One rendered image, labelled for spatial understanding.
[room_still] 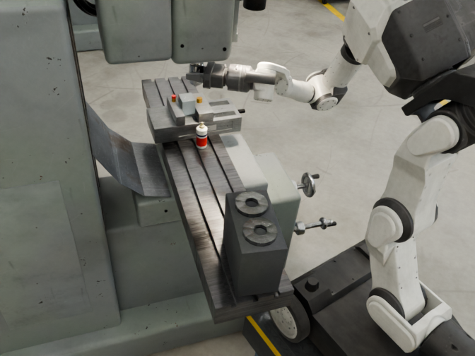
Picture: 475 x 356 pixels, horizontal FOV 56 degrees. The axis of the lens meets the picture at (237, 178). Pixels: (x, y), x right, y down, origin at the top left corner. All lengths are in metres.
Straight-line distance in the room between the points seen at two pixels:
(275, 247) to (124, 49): 0.68
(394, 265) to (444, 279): 1.27
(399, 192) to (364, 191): 1.72
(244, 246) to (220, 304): 0.20
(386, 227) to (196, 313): 1.01
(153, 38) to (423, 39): 0.70
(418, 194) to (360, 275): 0.58
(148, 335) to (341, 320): 0.82
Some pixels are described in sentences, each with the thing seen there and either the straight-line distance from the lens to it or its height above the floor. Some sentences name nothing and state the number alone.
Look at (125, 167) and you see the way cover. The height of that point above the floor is 0.91.
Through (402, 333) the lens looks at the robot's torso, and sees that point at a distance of 1.58.
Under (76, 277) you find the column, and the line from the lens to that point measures 1.74.
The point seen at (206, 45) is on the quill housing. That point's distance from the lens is 1.38.
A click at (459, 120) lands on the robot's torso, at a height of 1.41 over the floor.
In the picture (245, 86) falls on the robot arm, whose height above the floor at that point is 1.23.
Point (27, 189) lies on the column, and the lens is 1.43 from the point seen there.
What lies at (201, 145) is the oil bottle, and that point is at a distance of 1.69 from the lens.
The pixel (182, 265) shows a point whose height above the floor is 0.42.
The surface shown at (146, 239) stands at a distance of 1.75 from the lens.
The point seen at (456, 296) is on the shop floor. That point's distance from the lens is 2.73.
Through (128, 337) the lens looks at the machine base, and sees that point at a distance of 2.03.
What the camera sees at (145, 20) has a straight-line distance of 1.29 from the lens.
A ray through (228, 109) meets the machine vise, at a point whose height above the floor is 0.98.
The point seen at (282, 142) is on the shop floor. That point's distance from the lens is 3.34.
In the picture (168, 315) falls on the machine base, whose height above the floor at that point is 0.20.
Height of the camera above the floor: 1.96
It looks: 41 degrees down
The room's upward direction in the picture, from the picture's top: 6 degrees clockwise
